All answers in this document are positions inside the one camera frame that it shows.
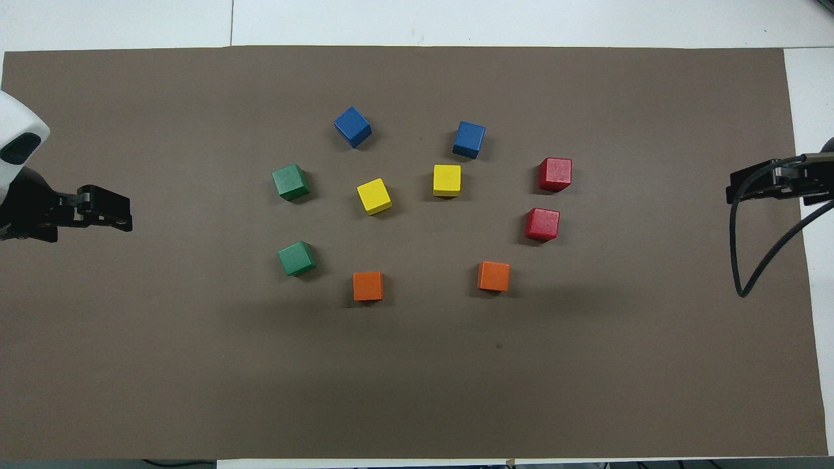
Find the red wooden block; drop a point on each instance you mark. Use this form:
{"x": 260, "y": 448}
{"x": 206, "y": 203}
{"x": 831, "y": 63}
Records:
{"x": 555, "y": 173}
{"x": 543, "y": 223}

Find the yellow wooden block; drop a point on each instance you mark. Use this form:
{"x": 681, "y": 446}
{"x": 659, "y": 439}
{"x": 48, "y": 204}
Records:
{"x": 374, "y": 195}
{"x": 447, "y": 179}

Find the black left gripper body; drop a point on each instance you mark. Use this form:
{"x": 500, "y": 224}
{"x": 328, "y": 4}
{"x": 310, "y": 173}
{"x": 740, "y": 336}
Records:
{"x": 29, "y": 212}

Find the brown table mat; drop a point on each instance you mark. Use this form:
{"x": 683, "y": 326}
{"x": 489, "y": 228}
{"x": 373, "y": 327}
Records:
{"x": 417, "y": 365}

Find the orange wooden block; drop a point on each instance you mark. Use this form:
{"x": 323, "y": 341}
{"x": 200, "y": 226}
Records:
{"x": 493, "y": 275}
{"x": 368, "y": 285}

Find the blue wooden block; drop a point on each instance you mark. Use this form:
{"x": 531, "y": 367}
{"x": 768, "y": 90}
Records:
{"x": 352, "y": 127}
{"x": 469, "y": 138}

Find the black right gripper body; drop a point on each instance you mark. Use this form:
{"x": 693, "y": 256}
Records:
{"x": 814, "y": 179}

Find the green wooden block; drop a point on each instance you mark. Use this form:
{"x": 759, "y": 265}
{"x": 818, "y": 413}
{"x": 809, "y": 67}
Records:
{"x": 290, "y": 181}
{"x": 296, "y": 258}

